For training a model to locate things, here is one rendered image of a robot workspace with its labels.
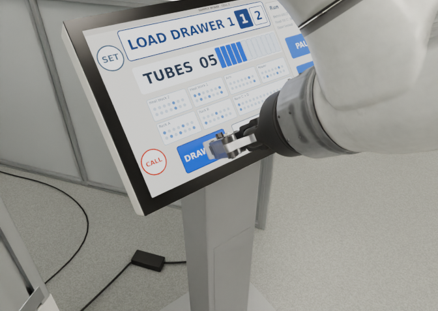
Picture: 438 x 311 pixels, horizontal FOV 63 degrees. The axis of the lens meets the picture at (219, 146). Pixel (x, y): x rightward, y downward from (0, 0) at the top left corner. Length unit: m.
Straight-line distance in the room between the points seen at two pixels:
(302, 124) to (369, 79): 0.09
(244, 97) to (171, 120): 0.15
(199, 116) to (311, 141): 0.30
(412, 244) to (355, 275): 0.36
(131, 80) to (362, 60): 0.40
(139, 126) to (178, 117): 0.07
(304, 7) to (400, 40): 0.06
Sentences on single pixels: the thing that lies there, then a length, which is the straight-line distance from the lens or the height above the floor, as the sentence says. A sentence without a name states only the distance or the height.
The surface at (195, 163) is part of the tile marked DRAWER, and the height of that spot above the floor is 0.99.
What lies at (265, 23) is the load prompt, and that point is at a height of 1.14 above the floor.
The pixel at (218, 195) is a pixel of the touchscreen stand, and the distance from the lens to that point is 0.80.
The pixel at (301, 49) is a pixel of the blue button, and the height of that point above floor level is 1.09.
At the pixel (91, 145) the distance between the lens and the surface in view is 1.91.
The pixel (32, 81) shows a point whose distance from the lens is 1.91.
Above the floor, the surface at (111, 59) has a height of 1.14.
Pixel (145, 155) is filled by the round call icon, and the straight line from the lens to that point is 0.55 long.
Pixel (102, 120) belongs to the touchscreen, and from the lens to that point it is 0.56.
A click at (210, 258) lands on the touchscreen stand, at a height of 0.59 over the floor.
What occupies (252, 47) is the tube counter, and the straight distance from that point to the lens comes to 0.69.
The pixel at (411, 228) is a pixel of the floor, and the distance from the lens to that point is 2.02.
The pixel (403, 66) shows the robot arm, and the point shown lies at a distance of 0.24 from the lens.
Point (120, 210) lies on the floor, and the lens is 1.94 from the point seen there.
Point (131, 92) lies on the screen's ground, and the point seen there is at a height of 1.10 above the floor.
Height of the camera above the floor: 1.36
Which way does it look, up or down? 36 degrees down
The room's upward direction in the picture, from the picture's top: straight up
